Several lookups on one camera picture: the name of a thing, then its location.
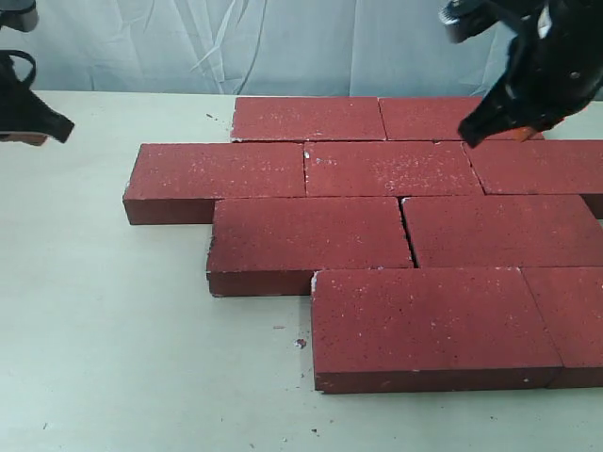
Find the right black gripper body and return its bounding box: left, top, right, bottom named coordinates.
left=505, top=1, right=602, bottom=130

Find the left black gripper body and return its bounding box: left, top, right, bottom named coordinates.
left=1, top=51, right=41, bottom=132

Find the red brick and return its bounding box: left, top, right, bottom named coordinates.
left=464, top=139, right=602, bottom=219
left=231, top=97, right=386, bottom=141
left=311, top=267, right=562, bottom=394
left=378, top=96, right=546, bottom=141
left=401, top=195, right=602, bottom=267
left=522, top=266, right=602, bottom=389
left=304, top=141, right=483, bottom=198

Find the red brick diagonal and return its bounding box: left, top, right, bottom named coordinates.
left=206, top=197, right=413, bottom=297

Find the grey backdrop cloth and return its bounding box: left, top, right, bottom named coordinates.
left=1, top=0, right=513, bottom=97

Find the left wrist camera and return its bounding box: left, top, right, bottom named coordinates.
left=0, top=0, right=39, bottom=33

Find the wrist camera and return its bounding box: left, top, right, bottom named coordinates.
left=438, top=0, right=521, bottom=44
left=0, top=0, right=39, bottom=33

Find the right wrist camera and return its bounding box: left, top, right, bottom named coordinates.
left=438, top=0, right=521, bottom=44

